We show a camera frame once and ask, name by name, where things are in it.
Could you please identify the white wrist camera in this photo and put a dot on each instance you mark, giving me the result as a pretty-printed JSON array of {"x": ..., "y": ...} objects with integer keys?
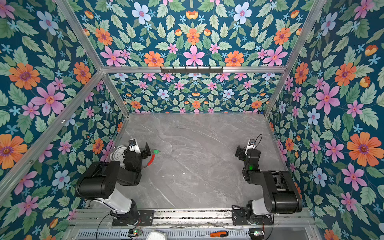
[
  {"x": 251, "y": 144},
  {"x": 133, "y": 146}
]

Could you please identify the white round alarm clock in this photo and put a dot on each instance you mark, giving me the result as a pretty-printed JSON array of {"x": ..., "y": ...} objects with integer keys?
[{"x": 118, "y": 155}]

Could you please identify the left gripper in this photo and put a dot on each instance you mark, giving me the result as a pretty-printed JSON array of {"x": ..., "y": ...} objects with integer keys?
[{"x": 144, "y": 150}]

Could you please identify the black hook rail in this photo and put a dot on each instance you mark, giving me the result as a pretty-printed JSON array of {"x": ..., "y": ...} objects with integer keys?
[{"x": 191, "y": 70}]

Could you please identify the red capped key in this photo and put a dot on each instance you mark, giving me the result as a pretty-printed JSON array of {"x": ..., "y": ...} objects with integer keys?
[{"x": 151, "y": 160}]

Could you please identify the white square clock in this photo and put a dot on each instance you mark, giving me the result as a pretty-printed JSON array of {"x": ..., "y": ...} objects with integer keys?
[{"x": 155, "y": 235}]

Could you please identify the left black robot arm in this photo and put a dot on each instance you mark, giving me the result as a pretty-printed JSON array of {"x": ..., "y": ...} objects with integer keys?
[{"x": 99, "y": 182}]

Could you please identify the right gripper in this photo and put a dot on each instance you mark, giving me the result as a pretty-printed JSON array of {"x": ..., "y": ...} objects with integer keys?
[{"x": 241, "y": 151}]

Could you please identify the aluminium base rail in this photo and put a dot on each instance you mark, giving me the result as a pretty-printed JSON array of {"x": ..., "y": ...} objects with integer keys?
[{"x": 221, "y": 218}]

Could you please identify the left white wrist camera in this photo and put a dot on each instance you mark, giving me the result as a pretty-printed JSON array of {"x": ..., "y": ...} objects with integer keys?
[{"x": 133, "y": 146}]

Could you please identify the small circuit board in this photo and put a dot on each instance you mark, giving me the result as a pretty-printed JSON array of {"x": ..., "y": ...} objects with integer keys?
[{"x": 133, "y": 233}]

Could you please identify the orange handled screwdriver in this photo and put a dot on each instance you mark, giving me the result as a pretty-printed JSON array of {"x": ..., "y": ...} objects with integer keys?
[{"x": 219, "y": 234}]

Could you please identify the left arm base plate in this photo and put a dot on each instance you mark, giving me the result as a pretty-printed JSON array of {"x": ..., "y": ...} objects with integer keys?
[{"x": 133, "y": 218}]

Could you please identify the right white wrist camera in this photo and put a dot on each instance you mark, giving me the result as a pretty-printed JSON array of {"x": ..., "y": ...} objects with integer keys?
[{"x": 251, "y": 144}]

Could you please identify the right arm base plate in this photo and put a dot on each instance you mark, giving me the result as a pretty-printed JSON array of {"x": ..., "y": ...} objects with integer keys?
[{"x": 240, "y": 218}]

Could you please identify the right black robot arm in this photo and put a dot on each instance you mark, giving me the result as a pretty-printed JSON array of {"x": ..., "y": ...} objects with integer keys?
[{"x": 280, "y": 194}]

